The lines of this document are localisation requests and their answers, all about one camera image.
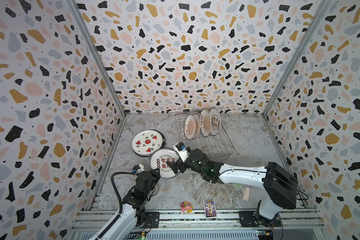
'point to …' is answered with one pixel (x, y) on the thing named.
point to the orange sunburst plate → (190, 126)
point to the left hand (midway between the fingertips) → (160, 166)
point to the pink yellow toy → (186, 206)
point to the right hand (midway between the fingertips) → (170, 154)
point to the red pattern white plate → (215, 121)
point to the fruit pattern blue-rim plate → (145, 142)
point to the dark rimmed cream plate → (163, 138)
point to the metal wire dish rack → (217, 147)
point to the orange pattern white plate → (205, 122)
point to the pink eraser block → (246, 194)
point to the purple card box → (210, 208)
